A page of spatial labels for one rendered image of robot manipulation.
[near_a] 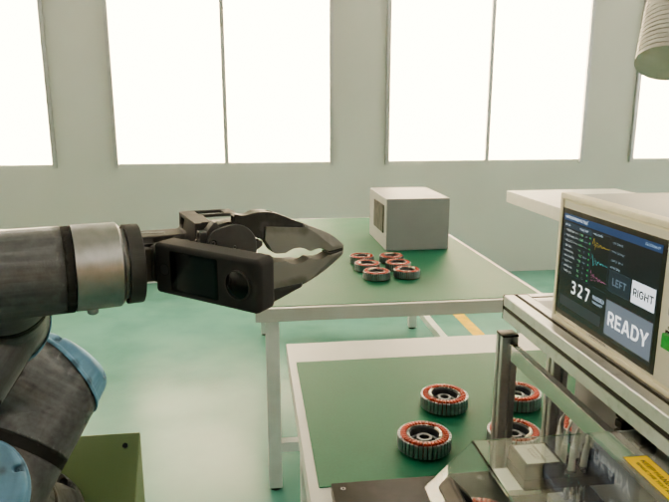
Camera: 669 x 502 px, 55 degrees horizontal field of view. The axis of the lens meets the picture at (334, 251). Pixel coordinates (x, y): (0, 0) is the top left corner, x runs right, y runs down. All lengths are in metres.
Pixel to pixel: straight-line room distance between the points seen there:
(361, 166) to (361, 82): 0.69
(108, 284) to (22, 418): 0.37
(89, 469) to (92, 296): 0.56
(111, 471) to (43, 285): 0.57
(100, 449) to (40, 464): 0.21
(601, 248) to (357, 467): 0.66
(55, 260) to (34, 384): 0.36
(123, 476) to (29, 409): 0.24
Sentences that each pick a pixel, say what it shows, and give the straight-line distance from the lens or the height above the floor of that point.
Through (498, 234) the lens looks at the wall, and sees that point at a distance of 5.86.
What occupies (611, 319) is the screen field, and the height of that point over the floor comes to 1.17.
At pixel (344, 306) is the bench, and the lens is 2.31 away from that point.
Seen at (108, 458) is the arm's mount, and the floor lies 0.92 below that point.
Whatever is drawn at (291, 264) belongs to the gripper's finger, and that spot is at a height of 1.30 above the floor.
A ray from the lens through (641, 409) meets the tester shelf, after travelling 0.86.
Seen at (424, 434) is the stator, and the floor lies 0.78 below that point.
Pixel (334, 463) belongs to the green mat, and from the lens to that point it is 1.35.
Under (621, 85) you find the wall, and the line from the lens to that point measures 6.22.
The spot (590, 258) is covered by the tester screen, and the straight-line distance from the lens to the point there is 0.99.
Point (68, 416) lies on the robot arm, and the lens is 0.91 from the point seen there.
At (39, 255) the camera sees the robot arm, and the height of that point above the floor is 1.33.
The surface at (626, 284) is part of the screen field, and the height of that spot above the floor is 1.23.
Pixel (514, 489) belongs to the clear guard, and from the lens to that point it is 0.73.
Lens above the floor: 1.45
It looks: 13 degrees down
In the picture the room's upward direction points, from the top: straight up
